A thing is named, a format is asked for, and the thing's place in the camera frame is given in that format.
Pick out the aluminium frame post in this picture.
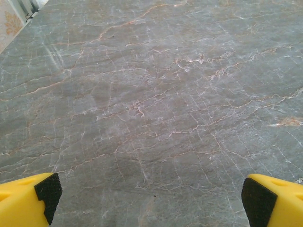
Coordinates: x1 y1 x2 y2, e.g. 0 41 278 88
8 0 49 24

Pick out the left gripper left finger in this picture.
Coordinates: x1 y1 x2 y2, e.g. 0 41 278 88
0 172 62 227

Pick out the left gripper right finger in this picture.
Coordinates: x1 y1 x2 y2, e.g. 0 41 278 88
241 174 303 227

